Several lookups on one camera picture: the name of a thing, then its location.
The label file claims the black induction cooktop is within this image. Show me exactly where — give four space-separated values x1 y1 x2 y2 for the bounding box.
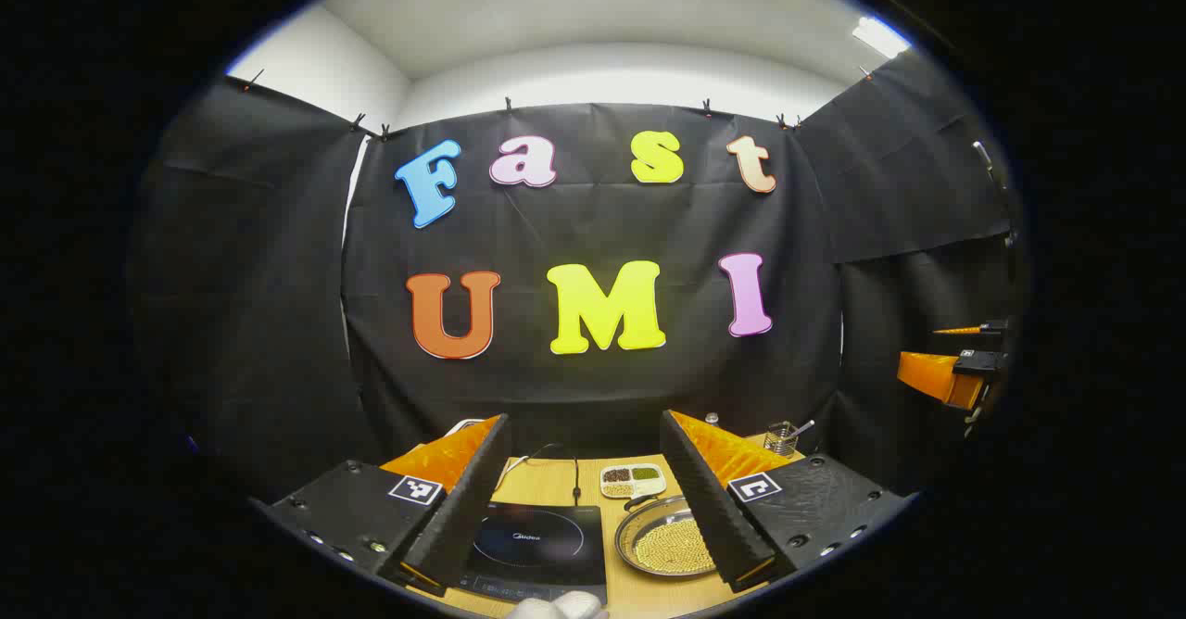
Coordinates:
457 501 609 607

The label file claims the white divided grain tray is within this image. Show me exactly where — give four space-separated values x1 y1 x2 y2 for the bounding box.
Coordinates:
599 463 668 500

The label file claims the ceiling light panel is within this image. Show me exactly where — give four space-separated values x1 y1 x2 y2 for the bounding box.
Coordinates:
852 16 913 60

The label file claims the pile of soybeans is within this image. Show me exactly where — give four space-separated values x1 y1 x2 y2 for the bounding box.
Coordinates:
633 517 717 575

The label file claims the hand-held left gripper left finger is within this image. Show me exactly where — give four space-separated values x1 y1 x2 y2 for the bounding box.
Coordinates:
262 413 512 595

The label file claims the grey metal stand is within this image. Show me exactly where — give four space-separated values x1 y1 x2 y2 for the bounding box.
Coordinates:
971 140 1018 251

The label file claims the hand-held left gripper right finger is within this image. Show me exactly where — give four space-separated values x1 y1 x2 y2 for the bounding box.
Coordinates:
659 409 919 595

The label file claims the black power cable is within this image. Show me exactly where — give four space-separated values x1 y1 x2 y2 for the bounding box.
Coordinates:
524 443 584 507

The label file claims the stainless steel pot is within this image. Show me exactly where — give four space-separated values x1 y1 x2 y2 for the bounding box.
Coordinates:
614 494 720 580

